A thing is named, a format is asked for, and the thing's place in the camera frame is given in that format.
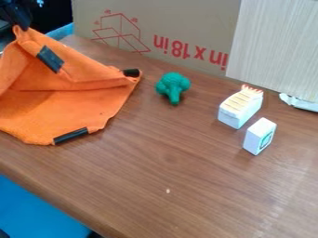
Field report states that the green toy broccoli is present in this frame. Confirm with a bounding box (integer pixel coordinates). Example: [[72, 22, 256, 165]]
[[153, 72, 193, 106]]

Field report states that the cardboard box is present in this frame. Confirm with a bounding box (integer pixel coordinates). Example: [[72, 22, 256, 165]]
[[71, 0, 243, 77]]

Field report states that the white block with green mark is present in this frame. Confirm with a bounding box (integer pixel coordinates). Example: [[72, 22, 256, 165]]
[[241, 116, 279, 156]]

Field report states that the white board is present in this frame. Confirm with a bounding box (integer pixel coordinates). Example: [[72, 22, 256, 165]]
[[224, 0, 318, 104]]

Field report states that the orange cloth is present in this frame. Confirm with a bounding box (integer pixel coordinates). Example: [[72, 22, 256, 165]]
[[0, 24, 143, 146]]

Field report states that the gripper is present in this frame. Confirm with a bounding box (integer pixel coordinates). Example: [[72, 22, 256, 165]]
[[0, 0, 40, 32]]

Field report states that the white orange striped toy block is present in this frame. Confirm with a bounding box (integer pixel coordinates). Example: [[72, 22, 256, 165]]
[[216, 84, 265, 130]]

